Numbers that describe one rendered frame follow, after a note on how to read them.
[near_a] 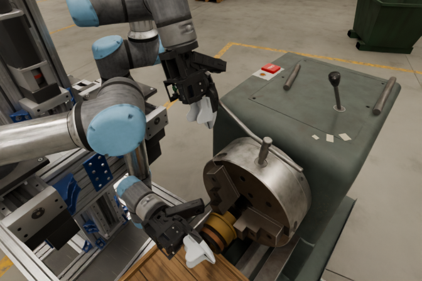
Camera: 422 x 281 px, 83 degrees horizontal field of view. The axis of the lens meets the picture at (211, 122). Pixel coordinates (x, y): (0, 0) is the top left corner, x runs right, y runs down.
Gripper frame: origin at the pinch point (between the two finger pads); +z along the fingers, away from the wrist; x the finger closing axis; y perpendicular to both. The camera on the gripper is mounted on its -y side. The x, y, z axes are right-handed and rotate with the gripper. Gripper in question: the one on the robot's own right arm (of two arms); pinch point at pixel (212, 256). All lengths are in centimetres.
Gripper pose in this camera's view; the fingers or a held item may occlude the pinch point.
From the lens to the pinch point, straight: 68.0
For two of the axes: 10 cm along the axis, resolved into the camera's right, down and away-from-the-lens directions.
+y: -6.6, 4.7, -5.9
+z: 7.5, 4.1, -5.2
